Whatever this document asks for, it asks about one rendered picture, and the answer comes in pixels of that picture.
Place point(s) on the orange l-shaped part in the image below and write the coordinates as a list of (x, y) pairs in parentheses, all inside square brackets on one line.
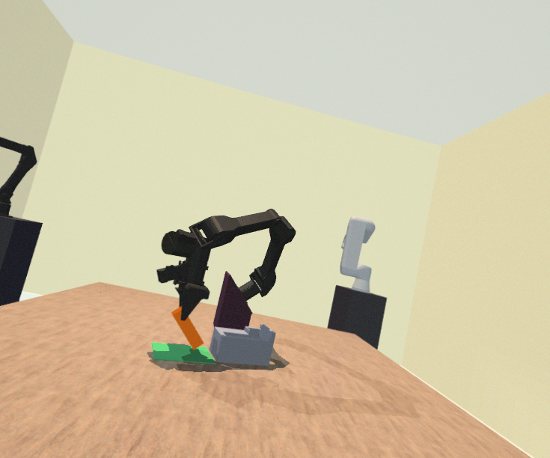
[(188, 329)]

